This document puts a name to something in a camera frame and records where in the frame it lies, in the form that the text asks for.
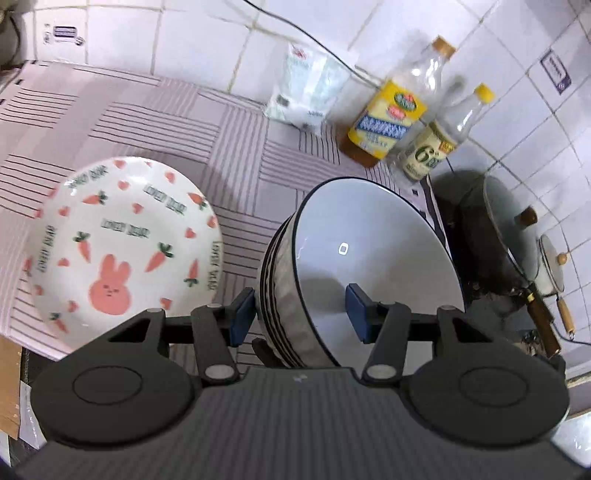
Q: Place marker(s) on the grey wok lid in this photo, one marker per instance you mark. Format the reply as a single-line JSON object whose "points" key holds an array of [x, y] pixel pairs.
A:
{"points": [[503, 217]]}

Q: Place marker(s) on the square purple wall sticker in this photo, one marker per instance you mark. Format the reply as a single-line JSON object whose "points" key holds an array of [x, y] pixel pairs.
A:
{"points": [[555, 71]]}

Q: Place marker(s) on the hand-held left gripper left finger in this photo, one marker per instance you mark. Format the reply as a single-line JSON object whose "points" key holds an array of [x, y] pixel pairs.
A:
{"points": [[242, 318]]}

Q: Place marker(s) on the white plastic bag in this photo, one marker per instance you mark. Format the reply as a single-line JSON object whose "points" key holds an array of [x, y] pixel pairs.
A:
{"points": [[304, 87]]}

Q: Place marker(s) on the striped table mat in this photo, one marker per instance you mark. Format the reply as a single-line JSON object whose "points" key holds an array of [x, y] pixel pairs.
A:
{"points": [[184, 129]]}

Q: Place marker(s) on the small yellow cap bottle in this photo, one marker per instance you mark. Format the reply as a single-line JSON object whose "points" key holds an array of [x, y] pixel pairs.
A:
{"points": [[425, 157]]}

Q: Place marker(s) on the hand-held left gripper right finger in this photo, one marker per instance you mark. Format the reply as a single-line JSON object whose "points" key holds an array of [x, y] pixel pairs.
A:
{"points": [[358, 314]]}

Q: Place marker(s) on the cardboard box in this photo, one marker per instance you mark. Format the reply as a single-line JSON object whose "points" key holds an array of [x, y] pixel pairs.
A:
{"points": [[9, 397]]}

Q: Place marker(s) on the white bunny carrot plate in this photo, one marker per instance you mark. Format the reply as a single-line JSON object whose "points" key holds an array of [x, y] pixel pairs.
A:
{"points": [[106, 240]]}

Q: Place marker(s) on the white enamel saucepan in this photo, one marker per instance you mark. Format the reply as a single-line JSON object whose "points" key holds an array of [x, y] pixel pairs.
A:
{"points": [[551, 267]]}

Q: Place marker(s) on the large yellow label bottle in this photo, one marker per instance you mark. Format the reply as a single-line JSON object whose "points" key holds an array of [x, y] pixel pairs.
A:
{"points": [[383, 120]]}

